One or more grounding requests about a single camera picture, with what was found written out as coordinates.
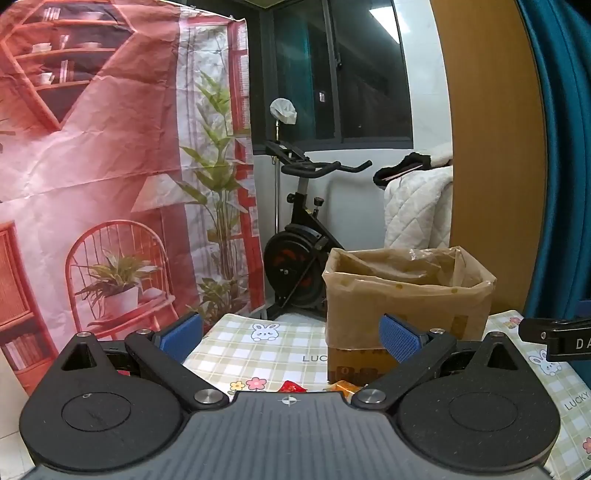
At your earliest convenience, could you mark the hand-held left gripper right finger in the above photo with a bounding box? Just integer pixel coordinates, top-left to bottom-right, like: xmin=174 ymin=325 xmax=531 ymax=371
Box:
xmin=350 ymin=314 xmax=525 ymax=411

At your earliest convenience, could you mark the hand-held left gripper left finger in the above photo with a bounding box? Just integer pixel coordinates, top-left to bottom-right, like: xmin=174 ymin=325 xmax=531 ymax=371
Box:
xmin=58 ymin=311 xmax=230 ymax=411

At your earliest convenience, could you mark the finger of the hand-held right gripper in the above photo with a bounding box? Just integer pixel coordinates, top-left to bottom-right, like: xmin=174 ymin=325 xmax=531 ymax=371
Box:
xmin=517 ymin=318 xmax=591 ymax=344

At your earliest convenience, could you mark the brown cardboard box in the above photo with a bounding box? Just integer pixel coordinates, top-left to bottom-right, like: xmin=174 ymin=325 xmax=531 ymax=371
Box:
xmin=322 ymin=246 xmax=497 ymax=384

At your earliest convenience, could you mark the orange snack packet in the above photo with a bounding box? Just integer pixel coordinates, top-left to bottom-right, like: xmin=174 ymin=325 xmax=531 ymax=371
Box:
xmin=323 ymin=380 xmax=365 ymax=398

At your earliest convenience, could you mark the checked bunny tablecloth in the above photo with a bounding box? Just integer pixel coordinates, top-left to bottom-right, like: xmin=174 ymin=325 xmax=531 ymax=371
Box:
xmin=182 ymin=310 xmax=591 ymax=476

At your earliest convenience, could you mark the white quilted blanket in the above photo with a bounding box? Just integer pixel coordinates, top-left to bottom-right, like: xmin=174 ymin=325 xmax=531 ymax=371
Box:
xmin=383 ymin=143 xmax=455 ymax=252

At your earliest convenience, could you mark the black exercise bike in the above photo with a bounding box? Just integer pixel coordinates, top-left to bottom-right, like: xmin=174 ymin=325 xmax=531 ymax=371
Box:
xmin=263 ymin=138 xmax=375 ymax=319

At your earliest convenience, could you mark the black garment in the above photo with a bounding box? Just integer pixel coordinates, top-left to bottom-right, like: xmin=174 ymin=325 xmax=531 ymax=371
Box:
xmin=373 ymin=152 xmax=432 ymax=188

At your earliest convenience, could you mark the metal stand pole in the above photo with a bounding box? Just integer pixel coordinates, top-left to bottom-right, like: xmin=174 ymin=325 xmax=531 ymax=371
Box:
xmin=274 ymin=122 xmax=281 ymax=241

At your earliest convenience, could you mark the teal curtain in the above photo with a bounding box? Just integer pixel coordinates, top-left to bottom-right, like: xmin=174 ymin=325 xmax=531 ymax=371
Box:
xmin=515 ymin=0 xmax=591 ymax=319

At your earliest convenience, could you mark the wooden board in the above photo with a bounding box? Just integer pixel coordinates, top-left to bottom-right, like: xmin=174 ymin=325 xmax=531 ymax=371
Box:
xmin=429 ymin=0 xmax=548 ymax=315

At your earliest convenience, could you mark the printed backdrop cloth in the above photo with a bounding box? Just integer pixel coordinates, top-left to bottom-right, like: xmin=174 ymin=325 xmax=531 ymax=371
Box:
xmin=0 ymin=0 xmax=266 ymax=398

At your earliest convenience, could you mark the white cap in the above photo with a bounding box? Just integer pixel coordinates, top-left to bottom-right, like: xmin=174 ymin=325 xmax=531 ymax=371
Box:
xmin=270 ymin=98 xmax=298 ymax=125

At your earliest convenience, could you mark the dark window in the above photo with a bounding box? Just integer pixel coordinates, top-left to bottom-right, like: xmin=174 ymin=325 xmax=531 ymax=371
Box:
xmin=272 ymin=0 xmax=414 ymax=148

